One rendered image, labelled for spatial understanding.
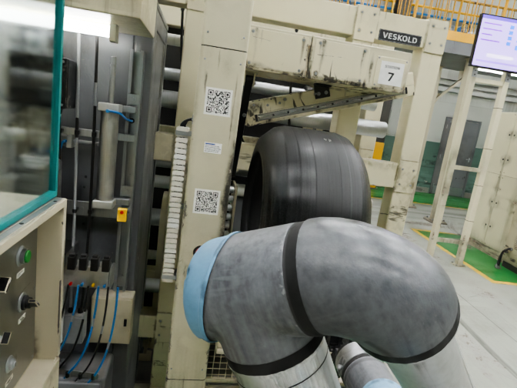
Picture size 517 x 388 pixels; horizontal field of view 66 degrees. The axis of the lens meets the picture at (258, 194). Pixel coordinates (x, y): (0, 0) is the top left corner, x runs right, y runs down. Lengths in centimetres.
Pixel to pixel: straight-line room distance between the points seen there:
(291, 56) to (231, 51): 35
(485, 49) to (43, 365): 495
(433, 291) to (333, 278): 9
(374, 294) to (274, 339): 11
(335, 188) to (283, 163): 15
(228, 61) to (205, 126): 19
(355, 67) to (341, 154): 46
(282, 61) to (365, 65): 30
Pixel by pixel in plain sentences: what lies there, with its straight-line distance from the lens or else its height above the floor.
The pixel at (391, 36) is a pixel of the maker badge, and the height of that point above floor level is 190.
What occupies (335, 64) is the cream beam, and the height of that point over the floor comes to 170.
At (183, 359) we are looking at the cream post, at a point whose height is 70.
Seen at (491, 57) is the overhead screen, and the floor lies 245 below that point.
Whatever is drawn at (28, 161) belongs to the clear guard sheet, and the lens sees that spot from 79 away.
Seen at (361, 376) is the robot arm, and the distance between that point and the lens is 83.
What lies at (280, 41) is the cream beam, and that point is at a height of 174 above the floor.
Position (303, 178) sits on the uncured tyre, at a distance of 105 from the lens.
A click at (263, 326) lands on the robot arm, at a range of 40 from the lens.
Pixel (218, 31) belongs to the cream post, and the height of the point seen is 170.
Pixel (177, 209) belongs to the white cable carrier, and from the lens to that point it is 120.
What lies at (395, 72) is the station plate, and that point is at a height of 171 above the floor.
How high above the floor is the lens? 150
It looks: 11 degrees down
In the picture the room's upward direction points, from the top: 8 degrees clockwise
